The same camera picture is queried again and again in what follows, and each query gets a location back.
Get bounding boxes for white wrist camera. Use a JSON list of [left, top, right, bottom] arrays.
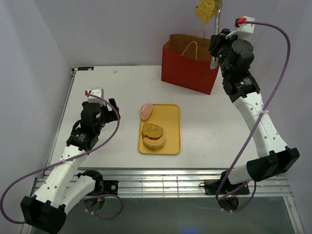
[[226, 16, 255, 39], [85, 87, 105, 105]]

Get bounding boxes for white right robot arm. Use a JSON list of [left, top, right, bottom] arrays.
[[209, 29, 299, 194]]

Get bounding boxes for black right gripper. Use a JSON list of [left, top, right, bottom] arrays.
[[208, 29, 241, 78]]

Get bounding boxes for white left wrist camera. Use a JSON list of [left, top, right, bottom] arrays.
[[85, 87, 105, 105]]

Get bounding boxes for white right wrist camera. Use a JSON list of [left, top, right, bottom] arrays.
[[226, 16, 255, 39]]

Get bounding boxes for red paper bag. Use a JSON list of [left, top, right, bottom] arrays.
[[161, 34, 218, 95]]

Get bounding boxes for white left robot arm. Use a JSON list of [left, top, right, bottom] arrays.
[[20, 96, 120, 234]]

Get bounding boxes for stainless steel kitchen tongs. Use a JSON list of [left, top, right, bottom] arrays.
[[210, 0, 223, 70]]

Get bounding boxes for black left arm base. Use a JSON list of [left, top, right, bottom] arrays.
[[99, 180, 119, 195]]

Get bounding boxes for aluminium table frame rail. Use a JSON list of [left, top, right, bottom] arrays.
[[31, 168, 293, 198]]

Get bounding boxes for pale orange crescent bread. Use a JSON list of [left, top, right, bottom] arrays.
[[143, 136, 166, 150]]

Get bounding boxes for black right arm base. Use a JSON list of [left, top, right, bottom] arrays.
[[199, 179, 251, 195]]

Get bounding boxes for speckled bread slice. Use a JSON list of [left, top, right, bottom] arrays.
[[195, 0, 220, 23], [141, 123, 164, 140]]

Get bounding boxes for yellow plastic tray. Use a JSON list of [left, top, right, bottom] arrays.
[[138, 103, 181, 155]]

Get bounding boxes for pink sugared donut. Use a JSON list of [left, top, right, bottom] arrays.
[[140, 103, 154, 121]]

